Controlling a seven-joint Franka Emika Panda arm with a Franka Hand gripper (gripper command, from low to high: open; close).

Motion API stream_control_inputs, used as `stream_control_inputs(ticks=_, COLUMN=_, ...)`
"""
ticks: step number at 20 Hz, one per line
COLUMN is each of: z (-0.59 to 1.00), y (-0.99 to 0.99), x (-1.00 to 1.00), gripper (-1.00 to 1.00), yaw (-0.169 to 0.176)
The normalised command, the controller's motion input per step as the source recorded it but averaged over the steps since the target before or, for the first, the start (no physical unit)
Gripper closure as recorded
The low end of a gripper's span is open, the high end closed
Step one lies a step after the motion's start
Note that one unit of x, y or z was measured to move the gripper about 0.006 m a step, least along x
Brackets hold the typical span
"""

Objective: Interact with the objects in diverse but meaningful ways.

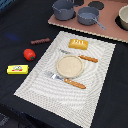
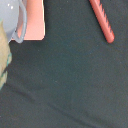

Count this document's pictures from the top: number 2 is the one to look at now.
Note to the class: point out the teal padded gripper finger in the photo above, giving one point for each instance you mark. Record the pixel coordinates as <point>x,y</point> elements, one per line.
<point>5,55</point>

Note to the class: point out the pink stove board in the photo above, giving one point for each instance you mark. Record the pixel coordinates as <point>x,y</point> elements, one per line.
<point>31,23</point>

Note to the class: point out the grey pot with handle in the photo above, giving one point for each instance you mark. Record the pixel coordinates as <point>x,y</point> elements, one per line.
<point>13,13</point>

